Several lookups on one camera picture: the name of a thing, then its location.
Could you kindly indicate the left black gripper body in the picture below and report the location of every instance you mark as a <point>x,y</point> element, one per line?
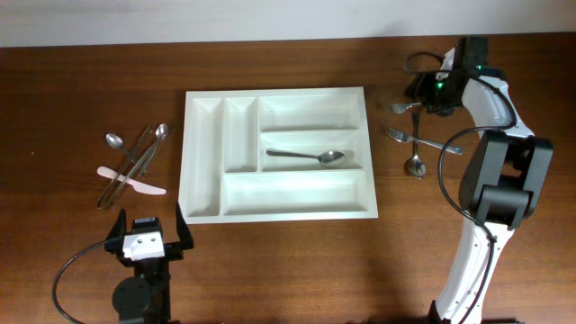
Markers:
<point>173,251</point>

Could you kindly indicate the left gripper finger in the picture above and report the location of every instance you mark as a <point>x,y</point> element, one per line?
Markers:
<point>185,236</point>
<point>114,239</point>

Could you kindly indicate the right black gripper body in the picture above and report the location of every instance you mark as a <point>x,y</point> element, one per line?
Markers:
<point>435,93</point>

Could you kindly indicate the steel kitchen tongs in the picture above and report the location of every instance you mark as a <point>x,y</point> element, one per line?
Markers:
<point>115,187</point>

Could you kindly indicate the steel fork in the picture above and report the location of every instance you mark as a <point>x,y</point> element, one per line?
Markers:
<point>400,108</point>
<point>404,137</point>

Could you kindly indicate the large steel spoon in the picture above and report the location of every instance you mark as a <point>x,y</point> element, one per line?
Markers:
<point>414,165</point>
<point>329,158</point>

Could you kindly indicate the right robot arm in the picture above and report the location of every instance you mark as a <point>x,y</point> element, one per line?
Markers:
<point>504,179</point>

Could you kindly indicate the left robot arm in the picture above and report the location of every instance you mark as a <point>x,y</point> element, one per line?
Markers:
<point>145,296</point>

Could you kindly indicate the pink plastic knife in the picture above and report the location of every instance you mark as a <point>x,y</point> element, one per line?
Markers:
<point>136,185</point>

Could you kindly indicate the white plastic cutlery tray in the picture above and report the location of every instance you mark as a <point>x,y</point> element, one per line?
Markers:
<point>226,176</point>

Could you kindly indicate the small steel teaspoon left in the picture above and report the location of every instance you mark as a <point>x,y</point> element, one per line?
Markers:
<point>117,143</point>

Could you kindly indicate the small steel teaspoon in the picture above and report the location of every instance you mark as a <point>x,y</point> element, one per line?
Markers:
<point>117,143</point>
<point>161,134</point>

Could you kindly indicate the small steel teaspoon right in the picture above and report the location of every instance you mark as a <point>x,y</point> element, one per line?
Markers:
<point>161,134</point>

